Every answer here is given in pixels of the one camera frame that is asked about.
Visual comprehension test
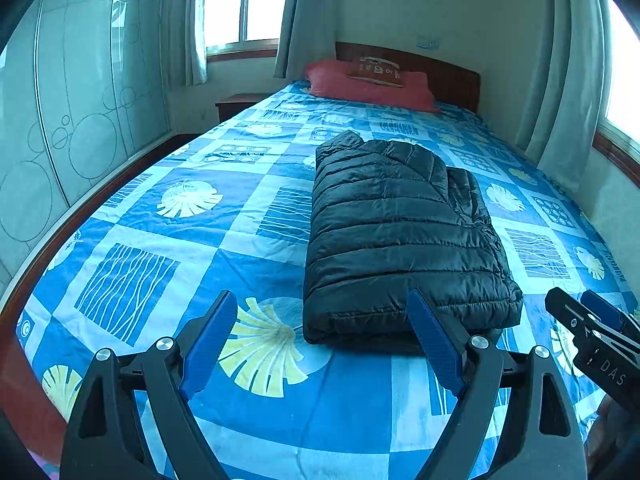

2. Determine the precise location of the person's right hand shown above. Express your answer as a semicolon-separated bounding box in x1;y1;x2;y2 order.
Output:
587;395;632;480

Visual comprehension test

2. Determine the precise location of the bright window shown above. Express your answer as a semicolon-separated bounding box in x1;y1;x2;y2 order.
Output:
597;0;640;136
202;0;296;56

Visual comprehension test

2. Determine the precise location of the wooden nightstand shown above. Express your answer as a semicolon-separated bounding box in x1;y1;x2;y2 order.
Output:
216;92;273;123

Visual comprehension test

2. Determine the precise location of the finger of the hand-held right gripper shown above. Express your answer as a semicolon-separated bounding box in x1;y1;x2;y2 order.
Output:
545;287;601;333
580;290;640;336

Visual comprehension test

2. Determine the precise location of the black puffer jacket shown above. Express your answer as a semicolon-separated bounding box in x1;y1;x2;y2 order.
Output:
302;130;524;353

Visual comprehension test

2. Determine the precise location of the brown printed cushion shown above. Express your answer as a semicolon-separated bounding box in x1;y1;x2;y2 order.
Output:
347;56;406;88

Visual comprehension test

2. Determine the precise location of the grey curtain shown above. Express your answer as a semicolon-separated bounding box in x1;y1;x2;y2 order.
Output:
515;0;608;191
170;0;208;86
273;0;341;81

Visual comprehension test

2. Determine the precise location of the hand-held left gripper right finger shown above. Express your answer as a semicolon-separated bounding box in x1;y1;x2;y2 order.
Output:
406;287;588;480

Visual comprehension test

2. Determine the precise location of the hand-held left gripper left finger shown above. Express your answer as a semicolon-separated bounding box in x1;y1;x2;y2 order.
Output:
60;289;239;480

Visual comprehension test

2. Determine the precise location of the red pillow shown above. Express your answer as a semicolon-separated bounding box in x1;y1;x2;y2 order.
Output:
305;58;441;113

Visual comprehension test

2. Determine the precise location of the glass door wardrobe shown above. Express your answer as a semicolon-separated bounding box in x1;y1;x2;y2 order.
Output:
0;0;176;291

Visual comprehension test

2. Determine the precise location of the blue patterned bed sheet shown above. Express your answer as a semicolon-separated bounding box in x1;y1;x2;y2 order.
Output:
15;80;638;480

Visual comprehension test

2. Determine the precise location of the wooden window sill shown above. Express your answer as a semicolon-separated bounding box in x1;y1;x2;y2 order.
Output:
206;42;279;63
592;127;640;188

